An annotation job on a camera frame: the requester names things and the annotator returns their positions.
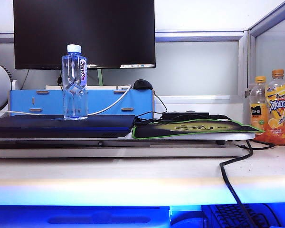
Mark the clear mineral water bottle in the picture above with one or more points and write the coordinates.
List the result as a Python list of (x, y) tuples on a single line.
[(74, 104)]

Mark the black closed laptop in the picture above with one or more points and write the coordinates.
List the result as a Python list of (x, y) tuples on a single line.
[(38, 127)]

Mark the small orange juice bottle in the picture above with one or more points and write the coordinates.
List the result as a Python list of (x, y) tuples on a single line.
[(257, 111)]

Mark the large iced tea bottle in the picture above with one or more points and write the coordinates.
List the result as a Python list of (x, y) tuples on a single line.
[(278, 107)]

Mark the black green-edged mouse pad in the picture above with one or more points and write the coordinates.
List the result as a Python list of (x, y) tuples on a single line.
[(156, 130)]

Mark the black computer mouse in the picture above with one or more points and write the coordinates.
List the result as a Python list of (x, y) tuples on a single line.
[(142, 85)]

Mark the black power adapter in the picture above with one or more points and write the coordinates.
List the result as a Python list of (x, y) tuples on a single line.
[(180, 116)]

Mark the white desk riser stand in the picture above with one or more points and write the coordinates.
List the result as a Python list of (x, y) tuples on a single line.
[(204, 136)]

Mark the black computer monitor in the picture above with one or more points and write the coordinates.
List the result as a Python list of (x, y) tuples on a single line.
[(109, 28)]

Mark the blue wooden desk organizer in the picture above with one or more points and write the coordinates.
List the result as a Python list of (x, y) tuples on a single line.
[(38, 101)]

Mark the black keyboard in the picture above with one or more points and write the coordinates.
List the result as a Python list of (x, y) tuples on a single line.
[(228, 216)]

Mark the white desk fan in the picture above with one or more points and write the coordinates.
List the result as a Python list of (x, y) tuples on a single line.
[(0, 80)]

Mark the green monitor stand post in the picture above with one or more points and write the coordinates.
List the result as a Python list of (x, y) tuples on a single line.
[(99, 77)]

